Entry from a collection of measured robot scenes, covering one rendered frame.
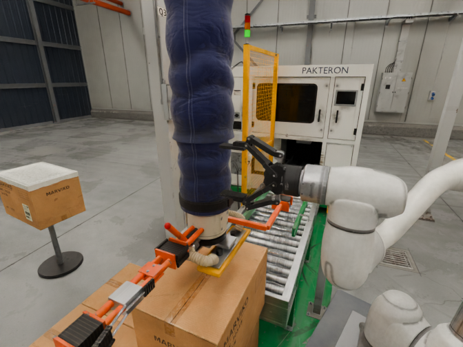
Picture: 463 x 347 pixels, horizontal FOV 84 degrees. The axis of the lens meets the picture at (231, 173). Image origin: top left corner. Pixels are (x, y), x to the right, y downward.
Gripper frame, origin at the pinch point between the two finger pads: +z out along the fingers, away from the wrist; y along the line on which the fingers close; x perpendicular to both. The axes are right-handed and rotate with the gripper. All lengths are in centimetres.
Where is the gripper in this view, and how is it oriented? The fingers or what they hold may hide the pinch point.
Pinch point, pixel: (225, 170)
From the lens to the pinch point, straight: 69.6
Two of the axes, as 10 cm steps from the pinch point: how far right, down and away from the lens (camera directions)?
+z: -9.1, -1.4, 3.8
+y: 0.0, 9.4, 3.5
